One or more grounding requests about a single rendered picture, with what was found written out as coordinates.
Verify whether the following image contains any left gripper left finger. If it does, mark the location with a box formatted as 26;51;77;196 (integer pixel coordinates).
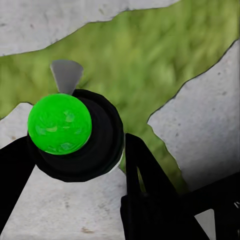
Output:
0;136;36;235

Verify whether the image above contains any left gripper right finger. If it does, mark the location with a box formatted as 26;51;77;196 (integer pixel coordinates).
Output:
125;133;210;240

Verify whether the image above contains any insectifuge atomizer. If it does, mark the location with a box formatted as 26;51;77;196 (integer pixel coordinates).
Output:
27;59;126;183

